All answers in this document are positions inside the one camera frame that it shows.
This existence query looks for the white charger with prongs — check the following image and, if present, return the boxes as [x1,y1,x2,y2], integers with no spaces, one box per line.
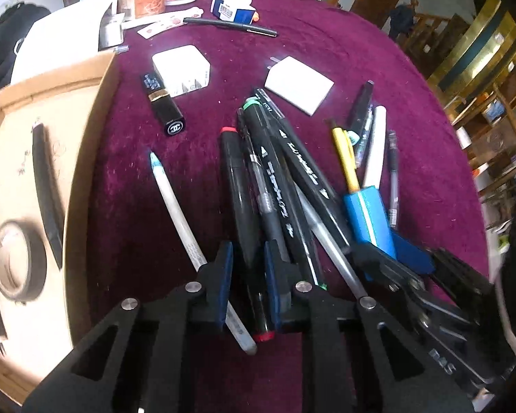
[152,45,211,99]

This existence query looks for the black marker teal caps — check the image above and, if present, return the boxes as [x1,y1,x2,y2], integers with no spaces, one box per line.
[242,98,327,291]

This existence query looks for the white pen blue tip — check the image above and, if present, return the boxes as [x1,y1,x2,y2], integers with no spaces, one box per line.
[149,150,258,356]

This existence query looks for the blue rectangular block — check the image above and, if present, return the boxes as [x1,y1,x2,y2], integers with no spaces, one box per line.
[343,185,397,282]

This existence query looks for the yellow pen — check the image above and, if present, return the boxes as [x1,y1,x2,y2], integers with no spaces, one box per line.
[330,127,362,194]

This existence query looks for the cardboard box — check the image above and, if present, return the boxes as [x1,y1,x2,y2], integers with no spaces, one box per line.
[0,49,120,392]

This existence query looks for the clear gel pen black grip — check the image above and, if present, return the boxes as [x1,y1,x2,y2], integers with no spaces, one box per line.
[386,131,401,230]

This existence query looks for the clear pen teal cap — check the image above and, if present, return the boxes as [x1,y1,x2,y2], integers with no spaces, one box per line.
[348,105,375,168]

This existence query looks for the wooden stair railing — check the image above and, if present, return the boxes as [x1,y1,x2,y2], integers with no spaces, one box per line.
[406,11,474,80]

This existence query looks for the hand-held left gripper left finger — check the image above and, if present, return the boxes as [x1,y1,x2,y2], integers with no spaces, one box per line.
[21,241,235,413]

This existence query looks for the white square charger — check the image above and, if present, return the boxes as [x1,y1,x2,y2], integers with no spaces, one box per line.
[264,56,335,117]

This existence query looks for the thick white marker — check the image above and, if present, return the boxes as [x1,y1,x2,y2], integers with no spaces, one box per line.
[363,107,388,190]

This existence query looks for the slim black pen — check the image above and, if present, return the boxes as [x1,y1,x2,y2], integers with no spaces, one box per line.
[183,17,279,38]

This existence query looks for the short black pen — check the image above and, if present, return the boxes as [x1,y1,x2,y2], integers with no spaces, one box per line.
[346,81,376,132]

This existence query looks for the white paper sheet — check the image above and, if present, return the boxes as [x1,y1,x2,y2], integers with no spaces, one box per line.
[9,0,119,87]

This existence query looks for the black lipstick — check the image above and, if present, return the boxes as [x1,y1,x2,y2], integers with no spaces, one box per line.
[141,70,185,137]

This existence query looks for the clear plastic pen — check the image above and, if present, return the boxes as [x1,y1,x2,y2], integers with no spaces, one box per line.
[294,183,368,299]

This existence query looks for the black bag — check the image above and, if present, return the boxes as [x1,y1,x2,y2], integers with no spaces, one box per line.
[0,2,52,104]

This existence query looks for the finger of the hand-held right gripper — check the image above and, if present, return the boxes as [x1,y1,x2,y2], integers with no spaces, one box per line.
[350,243,426,297]
[389,230,497,310]

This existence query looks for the blue and white box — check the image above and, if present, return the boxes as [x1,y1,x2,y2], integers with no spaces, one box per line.
[210,0,256,24]

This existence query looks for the black pen with clip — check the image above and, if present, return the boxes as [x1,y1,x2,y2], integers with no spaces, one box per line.
[31,120,65,271]

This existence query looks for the purple velvet tablecloth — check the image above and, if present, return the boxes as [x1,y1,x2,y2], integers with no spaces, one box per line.
[75,0,493,413]

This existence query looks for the black marker red caps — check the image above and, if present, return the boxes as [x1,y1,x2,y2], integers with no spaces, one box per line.
[219,127,278,342]

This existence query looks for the wooden shelf unit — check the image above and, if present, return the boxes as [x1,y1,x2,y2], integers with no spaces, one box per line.
[426,0,516,207]

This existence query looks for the black marker white print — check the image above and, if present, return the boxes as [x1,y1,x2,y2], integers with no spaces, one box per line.
[253,88,353,254]

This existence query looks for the black tape roll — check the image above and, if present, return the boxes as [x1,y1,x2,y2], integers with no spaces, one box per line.
[0,220,48,303]

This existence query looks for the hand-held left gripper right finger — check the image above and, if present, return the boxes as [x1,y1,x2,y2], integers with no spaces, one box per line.
[262,239,474,413]

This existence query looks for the white sachet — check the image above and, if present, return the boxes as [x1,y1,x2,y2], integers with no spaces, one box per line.
[138,14,185,39]

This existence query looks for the white tube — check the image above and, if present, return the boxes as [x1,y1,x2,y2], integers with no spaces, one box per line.
[121,6,205,31]

